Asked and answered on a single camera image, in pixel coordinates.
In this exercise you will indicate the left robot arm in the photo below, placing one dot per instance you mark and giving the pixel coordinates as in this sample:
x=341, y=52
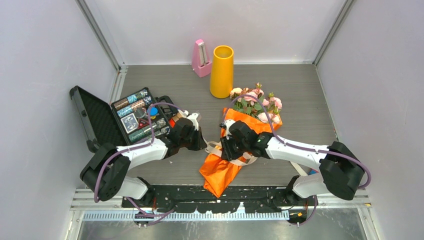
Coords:
x=106, y=172

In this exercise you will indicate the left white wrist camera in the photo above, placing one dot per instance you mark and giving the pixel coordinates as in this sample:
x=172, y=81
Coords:
x=194, y=118

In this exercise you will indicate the red block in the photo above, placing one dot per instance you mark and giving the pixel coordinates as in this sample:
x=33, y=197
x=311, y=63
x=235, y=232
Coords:
x=172, y=122

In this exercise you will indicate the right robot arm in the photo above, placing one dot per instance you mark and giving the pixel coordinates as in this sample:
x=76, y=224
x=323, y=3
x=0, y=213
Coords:
x=339, y=172

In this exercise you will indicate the yellow vase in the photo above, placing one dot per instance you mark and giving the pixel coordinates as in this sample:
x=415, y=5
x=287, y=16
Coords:
x=222, y=72

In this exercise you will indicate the black open case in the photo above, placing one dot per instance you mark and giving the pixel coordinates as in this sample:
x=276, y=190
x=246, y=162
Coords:
x=127, y=121

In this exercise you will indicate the colourful toy brick stack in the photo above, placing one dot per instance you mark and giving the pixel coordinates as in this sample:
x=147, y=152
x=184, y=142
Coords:
x=312, y=172

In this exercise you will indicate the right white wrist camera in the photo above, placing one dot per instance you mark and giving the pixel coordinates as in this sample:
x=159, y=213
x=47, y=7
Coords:
x=226, y=124

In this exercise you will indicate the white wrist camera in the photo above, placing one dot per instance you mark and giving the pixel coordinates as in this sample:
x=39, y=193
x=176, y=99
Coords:
x=194, y=118
x=226, y=124

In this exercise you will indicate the pink metronome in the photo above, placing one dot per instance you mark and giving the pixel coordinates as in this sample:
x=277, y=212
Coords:
x=200, y=62

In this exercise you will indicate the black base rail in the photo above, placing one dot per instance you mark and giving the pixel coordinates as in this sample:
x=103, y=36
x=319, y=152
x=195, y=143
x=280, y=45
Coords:
x=195, y=198

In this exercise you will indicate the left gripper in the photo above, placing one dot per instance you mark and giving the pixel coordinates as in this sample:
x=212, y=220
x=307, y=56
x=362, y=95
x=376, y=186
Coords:
x=199, y=143

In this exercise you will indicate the wooden blocks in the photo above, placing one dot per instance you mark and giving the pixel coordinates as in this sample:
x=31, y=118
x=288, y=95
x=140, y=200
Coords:
x=178, y=116

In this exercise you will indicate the cream ribbon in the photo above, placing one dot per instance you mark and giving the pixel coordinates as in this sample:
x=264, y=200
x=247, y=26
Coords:
x=215, y=148

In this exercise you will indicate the pink flower bouquet orange wrap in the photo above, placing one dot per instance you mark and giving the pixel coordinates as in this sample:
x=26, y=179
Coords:
x=261, y=112

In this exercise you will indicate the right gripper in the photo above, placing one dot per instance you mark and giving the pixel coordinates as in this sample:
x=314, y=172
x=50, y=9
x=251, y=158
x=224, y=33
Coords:
x=227, y=152

